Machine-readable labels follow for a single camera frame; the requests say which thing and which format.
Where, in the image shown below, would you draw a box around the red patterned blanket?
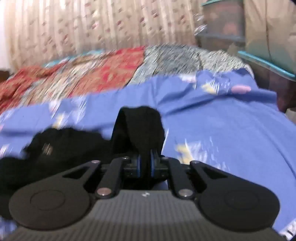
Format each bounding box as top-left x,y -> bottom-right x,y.
0,46 -> 147,112

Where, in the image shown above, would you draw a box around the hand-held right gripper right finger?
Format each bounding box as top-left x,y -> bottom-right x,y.
150,149 -> 228,200

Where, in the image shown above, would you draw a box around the beige patterned curtain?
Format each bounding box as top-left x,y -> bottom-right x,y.
4,0 -> 204,70

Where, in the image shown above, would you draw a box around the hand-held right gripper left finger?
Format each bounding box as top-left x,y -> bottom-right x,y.
61,149 -> 142,200

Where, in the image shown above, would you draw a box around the black pants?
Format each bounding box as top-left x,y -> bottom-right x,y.
0,106 -> 166,220

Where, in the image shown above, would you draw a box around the dark storage box teal lid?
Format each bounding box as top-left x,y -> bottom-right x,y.
238,50 -> 296,113

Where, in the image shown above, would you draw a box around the grey and red garment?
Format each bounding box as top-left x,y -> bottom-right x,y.
128,45 -> 255,87

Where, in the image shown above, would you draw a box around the blue printed t-shirt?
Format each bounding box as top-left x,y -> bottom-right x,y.
0,68 -> 296,241

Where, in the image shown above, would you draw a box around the clear storage box teal lid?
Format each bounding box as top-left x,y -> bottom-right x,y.
195,0 -> 246,50

